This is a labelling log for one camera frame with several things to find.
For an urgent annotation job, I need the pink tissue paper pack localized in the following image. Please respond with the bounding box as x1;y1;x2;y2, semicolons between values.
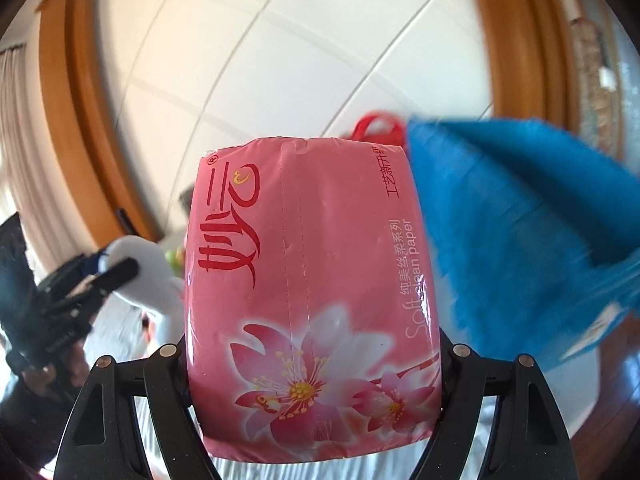
184;138;442;464

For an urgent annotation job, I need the blue plastic storage crate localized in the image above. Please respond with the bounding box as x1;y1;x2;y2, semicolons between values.
406;118;639;370

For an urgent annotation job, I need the red plastic toy case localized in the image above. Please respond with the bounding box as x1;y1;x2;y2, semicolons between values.
346;112;407;148

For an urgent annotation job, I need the rolled patterned carpet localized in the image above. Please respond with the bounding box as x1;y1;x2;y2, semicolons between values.
570;16;620;158

